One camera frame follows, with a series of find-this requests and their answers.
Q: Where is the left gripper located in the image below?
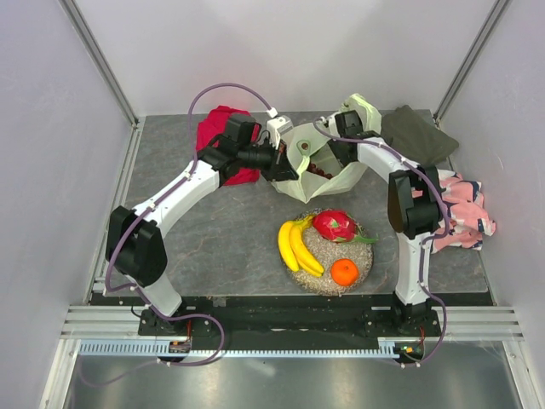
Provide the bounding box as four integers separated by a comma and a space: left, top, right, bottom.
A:
238, 137, 298, 183

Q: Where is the pale green plastic bag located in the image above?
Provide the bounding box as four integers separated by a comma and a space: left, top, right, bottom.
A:
270, 93, 382, 204

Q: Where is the olive green cloth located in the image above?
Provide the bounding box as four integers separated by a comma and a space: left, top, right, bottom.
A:
381, 105, 459, 166

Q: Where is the red dragon fruit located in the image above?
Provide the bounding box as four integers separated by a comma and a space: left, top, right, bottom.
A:
312, 210, 378, 245

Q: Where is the yellow banana bunch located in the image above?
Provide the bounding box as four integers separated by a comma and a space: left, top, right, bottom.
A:
278, 214, 324, 278

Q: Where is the orange tangerine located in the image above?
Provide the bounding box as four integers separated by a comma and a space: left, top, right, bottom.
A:
330, 258, 359, 286

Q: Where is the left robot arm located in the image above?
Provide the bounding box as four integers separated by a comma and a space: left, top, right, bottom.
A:
105, 113, 298, 335

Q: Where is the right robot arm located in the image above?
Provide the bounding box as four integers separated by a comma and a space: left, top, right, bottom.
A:
324, 110, 448, 336

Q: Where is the red grape bunch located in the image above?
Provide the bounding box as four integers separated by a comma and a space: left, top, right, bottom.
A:
307, 163, 333, 180

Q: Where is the red cloth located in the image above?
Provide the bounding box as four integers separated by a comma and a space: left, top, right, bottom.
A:
197, 106, 261, 186

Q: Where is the speckled round plate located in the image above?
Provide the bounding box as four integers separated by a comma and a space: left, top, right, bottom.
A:
277, 208, 378, 296

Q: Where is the pink patterned cloth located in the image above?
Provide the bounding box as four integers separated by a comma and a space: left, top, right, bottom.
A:
431, 170, 496, 254

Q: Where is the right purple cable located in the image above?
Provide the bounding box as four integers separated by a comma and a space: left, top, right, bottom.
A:
313, 116, 451, 367

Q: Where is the purple cable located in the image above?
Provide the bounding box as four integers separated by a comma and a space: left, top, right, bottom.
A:
102, 82, 278, 296
313, 116, 451, 367

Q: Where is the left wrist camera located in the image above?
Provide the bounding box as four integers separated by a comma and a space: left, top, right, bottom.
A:
266, 110, 293, 149

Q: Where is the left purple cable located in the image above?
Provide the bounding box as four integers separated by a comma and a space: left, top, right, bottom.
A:
102, 82, 278, 296

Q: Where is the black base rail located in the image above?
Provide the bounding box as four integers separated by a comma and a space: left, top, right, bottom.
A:
138, 295, 441, 351

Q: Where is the white cable duct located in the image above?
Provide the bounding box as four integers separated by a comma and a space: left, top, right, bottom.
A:
78, 339, 410, 359

